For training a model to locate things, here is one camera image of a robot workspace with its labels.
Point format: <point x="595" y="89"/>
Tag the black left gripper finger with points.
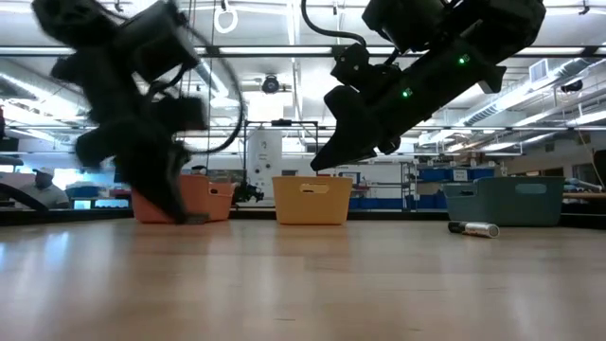
<point x="161" y="194"/>

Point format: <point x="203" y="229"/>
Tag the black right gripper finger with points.
<point x="345" y="109"/>
<point x="350" y="147"/>

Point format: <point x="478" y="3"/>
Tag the silver and black battery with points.
<point x="478" y="230"/>

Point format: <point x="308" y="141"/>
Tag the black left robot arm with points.
<point x="71" y="19"/>

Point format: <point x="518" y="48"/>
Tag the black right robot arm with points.
<point x="497" y="23"/>

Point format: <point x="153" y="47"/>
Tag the person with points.
<point x="45" y="194"/>
<point x="200" y="169"/>

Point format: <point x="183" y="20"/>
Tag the orange plastic bin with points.
<point x="210" y="199"/>

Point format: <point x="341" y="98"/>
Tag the low bench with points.
<point x="99" y="203"/>

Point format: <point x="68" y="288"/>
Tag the blue bin shelving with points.
<point x="379" y="203"/>

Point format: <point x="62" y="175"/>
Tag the yellow plastic bin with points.
<point x="312" y="203"/>

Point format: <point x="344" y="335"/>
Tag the teal box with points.
<point x="85" y="192"/>

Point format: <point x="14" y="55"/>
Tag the white cabinet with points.
<point x="265" y="156"/>

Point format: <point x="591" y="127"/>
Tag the small black background robot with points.
<point x="248" y="193"/>

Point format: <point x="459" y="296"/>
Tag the blue plastic bin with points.
<point x="506" y="203"/>

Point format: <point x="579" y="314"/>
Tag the black ceiling fixture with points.
<point x="572" y="86"/>

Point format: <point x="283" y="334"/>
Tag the wooden workbench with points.
<point x="584" y="195"/>

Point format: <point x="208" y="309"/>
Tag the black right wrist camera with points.
<point x="350" y="64"/>

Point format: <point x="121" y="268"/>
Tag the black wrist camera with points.
<point x="156" y="42"/>
<point x="350" y="64"/>

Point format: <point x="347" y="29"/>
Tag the black metal frame stand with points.
<point x="281" y="122"/>

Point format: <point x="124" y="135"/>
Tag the round black ceiling camera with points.
<point x="271" y="84"/>

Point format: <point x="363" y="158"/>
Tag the black table frame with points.
<point x="393" y="215"/>

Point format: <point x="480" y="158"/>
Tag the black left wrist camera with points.
<point x="156" y="42"/>

